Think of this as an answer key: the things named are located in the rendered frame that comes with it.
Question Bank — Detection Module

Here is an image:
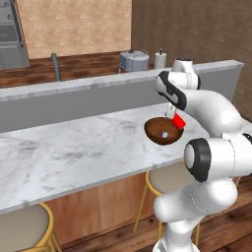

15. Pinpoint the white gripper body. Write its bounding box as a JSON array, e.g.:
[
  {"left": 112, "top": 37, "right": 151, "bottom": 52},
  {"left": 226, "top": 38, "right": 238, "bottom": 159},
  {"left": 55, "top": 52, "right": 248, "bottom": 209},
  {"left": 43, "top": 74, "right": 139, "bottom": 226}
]
[{"left": 164, "top": 102, "right": 178, "bottom": 120}]

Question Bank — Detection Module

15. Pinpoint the yellow stool with beige seat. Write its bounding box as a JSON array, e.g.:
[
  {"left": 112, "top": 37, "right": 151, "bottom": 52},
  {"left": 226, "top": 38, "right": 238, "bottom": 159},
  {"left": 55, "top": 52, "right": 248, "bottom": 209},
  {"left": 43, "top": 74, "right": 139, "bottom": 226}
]
[
  {"left": 133, "top": 159, "right": 202, "bottom": 248},
  {"left": 0, "top": 202, "right": 63, "bottom": 252}
]

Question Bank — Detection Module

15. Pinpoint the wooden counter base panel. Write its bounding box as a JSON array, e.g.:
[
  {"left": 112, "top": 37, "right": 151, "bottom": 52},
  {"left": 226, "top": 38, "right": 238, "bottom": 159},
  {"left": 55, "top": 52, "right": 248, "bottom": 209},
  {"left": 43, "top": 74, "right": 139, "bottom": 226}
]
[{"left": 41, "top": 170, "right": 165, "bottom": 248}]

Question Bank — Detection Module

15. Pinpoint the white paper towel roll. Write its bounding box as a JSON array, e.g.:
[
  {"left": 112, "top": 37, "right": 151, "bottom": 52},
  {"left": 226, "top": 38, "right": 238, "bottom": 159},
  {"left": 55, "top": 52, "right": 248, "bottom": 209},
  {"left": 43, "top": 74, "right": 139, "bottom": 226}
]
[{"left": 154, "top": 47, "right": 168, "bottom": 70}]

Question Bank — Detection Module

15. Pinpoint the brown wooden bowl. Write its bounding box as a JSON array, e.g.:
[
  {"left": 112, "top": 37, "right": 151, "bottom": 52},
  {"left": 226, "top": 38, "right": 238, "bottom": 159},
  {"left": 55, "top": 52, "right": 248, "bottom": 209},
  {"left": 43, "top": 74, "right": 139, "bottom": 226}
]
[{"left": 144, "top": 116, "right": 185, "bottom": 146}]

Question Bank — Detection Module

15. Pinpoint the red box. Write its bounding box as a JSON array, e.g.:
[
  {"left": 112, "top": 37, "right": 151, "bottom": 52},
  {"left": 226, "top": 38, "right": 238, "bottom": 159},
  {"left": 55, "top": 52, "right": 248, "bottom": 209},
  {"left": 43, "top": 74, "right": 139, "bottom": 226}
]
[{"left": 170, "top": 112, "right": 187, "bottom": 131}]

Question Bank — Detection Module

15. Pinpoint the grey tall appliance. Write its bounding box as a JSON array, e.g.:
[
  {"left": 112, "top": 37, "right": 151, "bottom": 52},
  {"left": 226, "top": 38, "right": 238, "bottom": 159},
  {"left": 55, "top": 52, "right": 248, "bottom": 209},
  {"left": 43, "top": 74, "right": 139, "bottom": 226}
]
[{"left": 0, "top": 0, "right": 32, "bottom": 71}]

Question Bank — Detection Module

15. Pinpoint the grey sink tap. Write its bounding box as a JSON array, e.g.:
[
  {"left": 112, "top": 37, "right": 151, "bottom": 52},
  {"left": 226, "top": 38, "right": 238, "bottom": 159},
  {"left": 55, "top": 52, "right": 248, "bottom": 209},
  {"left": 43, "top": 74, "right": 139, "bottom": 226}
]
[{"left": 50, "top": 52, "right": 63, "bottom": 83}]

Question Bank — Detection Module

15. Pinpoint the grey raised counter ledge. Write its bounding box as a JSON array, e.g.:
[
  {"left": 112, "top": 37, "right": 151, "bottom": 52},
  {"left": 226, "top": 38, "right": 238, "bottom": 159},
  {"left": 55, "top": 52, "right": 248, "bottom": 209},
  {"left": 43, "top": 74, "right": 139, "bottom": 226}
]
[{"left": 0, "top": 59, "right": 245, "bottom": 134}]

